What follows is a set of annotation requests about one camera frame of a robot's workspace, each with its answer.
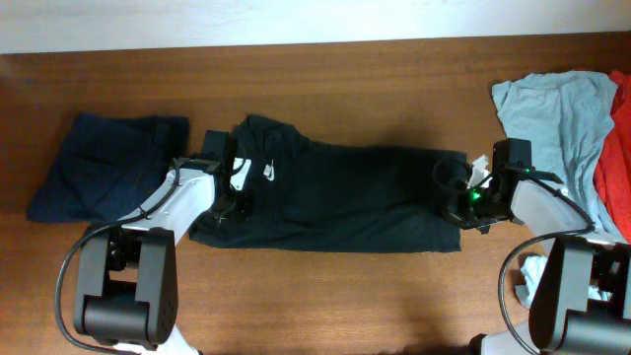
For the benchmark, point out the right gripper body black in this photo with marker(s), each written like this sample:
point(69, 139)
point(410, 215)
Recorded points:
point(474, 208)

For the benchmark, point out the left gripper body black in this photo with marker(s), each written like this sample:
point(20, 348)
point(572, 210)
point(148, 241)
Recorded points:
point(237, 207)

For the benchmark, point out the black t-shirt white logo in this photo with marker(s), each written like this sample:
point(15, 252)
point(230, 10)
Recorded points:
point(313, 196)

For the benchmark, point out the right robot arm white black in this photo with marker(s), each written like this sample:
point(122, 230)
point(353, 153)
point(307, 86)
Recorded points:
point(582, 302)

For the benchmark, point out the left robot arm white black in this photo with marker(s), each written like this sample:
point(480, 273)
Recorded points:
point(126, 297)

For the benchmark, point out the light grey-blue t-shirt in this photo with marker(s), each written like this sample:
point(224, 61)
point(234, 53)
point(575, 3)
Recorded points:
point(566, 117)

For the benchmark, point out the folded navy blue garment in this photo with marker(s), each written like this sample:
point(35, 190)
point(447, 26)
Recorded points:
point(106, 167)

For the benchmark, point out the red garment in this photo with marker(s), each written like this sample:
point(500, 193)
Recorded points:
point(616, 163)

